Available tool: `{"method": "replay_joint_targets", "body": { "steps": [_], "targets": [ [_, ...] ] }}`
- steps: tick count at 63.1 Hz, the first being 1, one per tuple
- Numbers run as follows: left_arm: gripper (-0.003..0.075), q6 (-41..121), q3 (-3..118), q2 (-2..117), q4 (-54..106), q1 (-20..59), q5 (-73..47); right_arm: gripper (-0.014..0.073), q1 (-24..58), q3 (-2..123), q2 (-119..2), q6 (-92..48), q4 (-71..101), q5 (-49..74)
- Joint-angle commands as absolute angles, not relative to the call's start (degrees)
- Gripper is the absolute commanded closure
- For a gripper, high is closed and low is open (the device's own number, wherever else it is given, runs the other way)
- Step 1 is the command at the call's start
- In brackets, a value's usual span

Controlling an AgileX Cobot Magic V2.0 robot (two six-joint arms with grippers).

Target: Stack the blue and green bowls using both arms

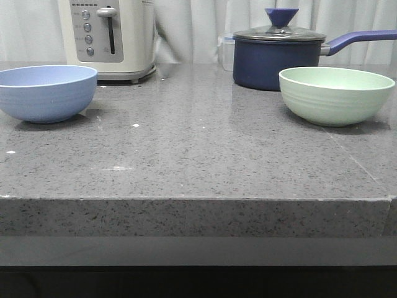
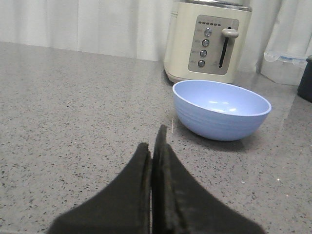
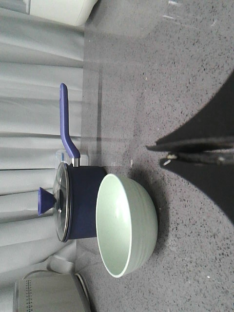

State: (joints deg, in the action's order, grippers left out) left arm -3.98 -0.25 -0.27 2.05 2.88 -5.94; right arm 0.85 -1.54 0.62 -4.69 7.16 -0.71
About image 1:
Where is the green bowl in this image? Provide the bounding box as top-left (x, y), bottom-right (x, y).
top-left (279, 66), bottom-right (395, 127)

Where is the blue bowl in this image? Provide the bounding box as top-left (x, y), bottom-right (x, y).
top-left (1, 65), bottom-right (97, 124)

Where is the clear plastic container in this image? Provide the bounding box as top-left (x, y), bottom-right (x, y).
top-left (218, 33), bottom-right (235, 71)

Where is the blue saucepan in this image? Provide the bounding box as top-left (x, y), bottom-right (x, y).
top-left (233, 30), bottom-right (396, 91)

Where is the white curtain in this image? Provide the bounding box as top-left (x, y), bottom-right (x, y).
top-left (1, 1), bottom-right (396, 63)

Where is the cream toaster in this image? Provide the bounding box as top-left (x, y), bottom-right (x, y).
top-left (58, 0), bottom-right (156, 83)

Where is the glass pot lid blue knob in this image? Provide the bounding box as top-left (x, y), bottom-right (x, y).
top-left (233, 8), bottom-right (326, 42)

